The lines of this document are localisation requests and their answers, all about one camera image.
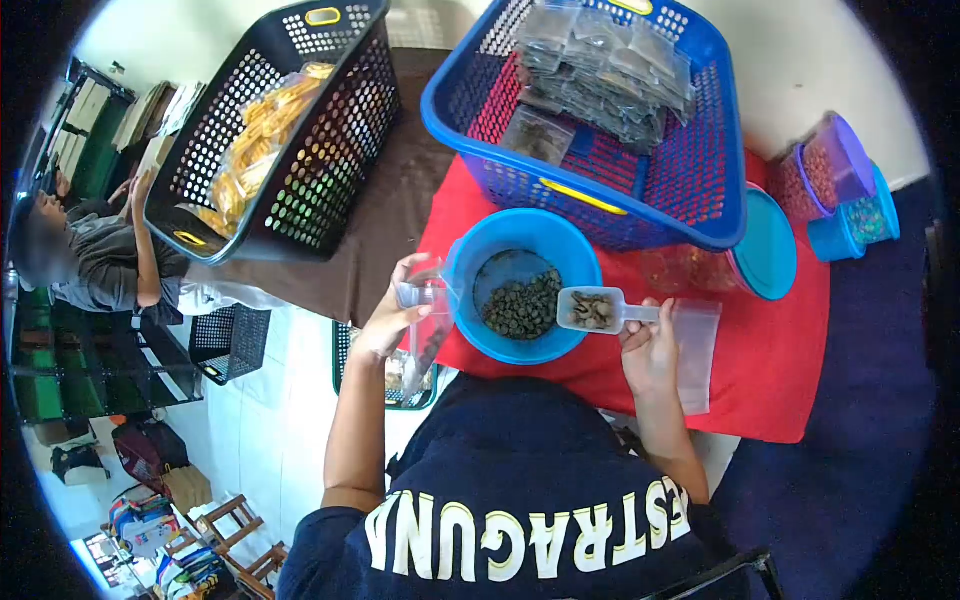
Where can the person's right hand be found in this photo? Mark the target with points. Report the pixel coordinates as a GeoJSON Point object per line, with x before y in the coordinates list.
{"type": "Point", "coordinates": [651, 360]}

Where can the person's left hand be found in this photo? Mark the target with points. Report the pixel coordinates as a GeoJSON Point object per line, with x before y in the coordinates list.
{"type": "Point", "coordinates": [386, 322]}

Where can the person's right fingers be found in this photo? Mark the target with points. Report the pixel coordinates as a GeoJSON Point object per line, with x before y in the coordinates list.
{"type": "Point", "coordinates": [664, 315]}

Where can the person's right thumb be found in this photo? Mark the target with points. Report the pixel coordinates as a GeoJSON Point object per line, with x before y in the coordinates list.
{"type": "Point", "coordinates": [634, 334]}

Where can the person's left thumb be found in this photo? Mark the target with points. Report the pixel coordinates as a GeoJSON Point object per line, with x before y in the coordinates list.
{"type": "Point", "coordinates": [420, 311]}

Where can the person's left fingers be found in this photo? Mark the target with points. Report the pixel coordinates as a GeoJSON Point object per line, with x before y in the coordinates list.
{"type": "Point", "coordinates": [414, 267]}

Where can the clear plastic pouch with pellets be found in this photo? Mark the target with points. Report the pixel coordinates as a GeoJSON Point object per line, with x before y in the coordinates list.
{"type": "Point", "coordinates": [431, 330]}

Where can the clear plastic scoop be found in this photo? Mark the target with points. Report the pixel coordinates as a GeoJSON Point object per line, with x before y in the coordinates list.
{"type": "Point", "coordinates": [600, 311]}

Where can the small heap of brown pellets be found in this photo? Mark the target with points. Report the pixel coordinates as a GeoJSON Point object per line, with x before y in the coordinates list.
{"type": "Point", "coordinates": [592, 310]}

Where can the empty clear zip bag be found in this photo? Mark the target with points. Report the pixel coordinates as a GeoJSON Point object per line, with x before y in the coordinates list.
{"type": "Point", "coordinates": [699, 360]}

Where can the green basket with packets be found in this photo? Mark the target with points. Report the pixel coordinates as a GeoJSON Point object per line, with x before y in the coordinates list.
{"type": "Point", "coordinates": [390, 375]}

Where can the red table cloth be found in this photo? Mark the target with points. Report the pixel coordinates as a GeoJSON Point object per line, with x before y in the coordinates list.
{"type": "Point", "coordinates": [757, 352]}

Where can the pile of dark pellets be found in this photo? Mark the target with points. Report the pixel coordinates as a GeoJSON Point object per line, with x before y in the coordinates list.
{"type": "Point", "coordinates": [525, 307]}

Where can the blue plastic bowl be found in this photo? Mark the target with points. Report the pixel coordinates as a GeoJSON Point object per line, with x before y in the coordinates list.
{"type": "Point", "coordinates": [517, 232]}

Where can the clear container with teal lid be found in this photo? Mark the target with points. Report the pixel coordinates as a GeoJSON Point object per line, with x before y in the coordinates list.
{"type": "Point", "coordinates": [761, 247]}

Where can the blue perforated plastic basket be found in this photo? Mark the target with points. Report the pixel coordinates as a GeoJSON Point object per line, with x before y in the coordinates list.
{"type": "Point", "coordinates": [690, 187]}

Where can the black perforated plastic basket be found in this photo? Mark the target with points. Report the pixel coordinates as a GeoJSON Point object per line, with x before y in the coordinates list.
{"type": "Point", "coordinates": [330, 150]}

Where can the person's body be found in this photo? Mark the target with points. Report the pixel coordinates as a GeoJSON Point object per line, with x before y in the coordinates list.
{"type": "Point", "coordinates": [517, 487]}

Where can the small black perforated basket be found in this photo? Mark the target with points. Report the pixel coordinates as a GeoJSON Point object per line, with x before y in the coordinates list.
{"type": "Point", "coordinates": [229, 341]}

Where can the clear bag of yellow snacks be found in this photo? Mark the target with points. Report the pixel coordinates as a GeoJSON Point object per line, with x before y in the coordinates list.
{"type": "Point", "coordinates": [255, 150]}

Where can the blue container of colourful sweets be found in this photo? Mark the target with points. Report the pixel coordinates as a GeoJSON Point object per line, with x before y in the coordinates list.
{"type": "Point", "coordinates": [862, 221]}

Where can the clear container with purple lid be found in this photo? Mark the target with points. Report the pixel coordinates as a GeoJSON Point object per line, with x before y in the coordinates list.
{"type": "Point", "coordinates": [832, 165]}

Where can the pile of filled clear packets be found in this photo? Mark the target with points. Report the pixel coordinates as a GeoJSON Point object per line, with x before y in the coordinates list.
{"type": "Point", "coordinates": [607, 75]}

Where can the wooden chair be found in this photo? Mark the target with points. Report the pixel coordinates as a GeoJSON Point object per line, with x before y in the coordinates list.
{"type": "Point", "coordinates": [240, 532]}

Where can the dark bags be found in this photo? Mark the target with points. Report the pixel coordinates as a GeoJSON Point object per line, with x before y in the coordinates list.
{"type": "Point", "coordinates": [146, 450]}

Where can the green metal shelf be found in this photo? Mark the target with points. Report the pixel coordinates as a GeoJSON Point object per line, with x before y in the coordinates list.
{"type": "Point", "coordinates": [82, 360]}

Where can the cabinet with cardboard boxes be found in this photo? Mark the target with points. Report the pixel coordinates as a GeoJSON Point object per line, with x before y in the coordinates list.
{"type": "Point", "coordinates": [97, 127]}

